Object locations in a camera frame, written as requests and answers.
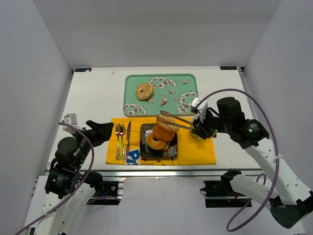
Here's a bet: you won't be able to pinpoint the sugared twisted ring bread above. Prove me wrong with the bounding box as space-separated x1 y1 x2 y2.
152 115 179 141

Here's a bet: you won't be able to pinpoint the brown bread loaf slice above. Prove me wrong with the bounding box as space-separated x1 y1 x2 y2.
162 141 171 151

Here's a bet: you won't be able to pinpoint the metal serving tongs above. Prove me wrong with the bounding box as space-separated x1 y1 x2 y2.
156 110 218 139

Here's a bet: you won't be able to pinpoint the small glazed orange donut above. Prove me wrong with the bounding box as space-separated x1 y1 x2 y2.
146 133 166 150

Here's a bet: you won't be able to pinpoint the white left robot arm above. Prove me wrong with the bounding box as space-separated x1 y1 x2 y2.
34 118 113 235

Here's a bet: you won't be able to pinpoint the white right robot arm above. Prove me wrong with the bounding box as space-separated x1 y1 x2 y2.
191 97 313 229

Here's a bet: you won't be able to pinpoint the pale yellow mug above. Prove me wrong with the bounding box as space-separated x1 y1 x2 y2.
190 129 203 140

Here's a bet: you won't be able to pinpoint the iridescent fork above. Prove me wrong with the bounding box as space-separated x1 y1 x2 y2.
115 123 121 161

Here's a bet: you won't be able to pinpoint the iridescent spoon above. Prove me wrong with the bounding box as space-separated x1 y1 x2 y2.
119 123 127 162

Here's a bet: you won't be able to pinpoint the iridescent knife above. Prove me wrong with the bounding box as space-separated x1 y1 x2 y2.
126 121 132 159

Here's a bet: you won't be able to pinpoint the yellow cartoon placemat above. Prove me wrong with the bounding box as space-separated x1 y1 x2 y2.
106 117 216 166

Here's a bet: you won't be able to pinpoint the black floral square plate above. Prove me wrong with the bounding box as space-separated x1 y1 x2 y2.
140 123 178 158

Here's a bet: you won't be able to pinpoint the green floral tray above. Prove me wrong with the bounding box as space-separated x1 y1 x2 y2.
123 73 199 117

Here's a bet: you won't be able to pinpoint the plain pale bagel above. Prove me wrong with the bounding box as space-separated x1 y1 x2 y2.
135 83 154 100

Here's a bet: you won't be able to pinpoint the left blue table label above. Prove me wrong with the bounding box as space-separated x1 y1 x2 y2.
74 68 91 72

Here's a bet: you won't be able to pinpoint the blue table label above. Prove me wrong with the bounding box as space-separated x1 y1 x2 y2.
74 68 91 72
220 66 237 70

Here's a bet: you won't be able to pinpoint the right blue table label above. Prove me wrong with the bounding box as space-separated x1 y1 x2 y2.
220 66 237 70

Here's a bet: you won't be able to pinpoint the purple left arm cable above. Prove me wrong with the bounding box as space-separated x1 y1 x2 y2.
14 121 120 235

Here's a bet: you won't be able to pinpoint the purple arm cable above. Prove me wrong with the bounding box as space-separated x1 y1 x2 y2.
197 88 279 232
14 121 120 235

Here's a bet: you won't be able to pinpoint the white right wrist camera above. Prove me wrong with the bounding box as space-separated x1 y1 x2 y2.
190 97 208 123

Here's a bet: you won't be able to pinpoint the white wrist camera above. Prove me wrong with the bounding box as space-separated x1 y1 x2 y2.
190 97 208 123
62 114 78 134

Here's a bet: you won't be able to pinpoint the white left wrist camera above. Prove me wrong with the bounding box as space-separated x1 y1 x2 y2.
62 114 78 134

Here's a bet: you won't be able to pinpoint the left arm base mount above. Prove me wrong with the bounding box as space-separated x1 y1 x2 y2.
84 171 124 206

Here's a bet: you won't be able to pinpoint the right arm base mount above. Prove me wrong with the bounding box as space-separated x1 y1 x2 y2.
200 169 252 208

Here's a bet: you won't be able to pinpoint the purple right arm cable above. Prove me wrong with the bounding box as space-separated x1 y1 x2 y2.
197 88 279 232

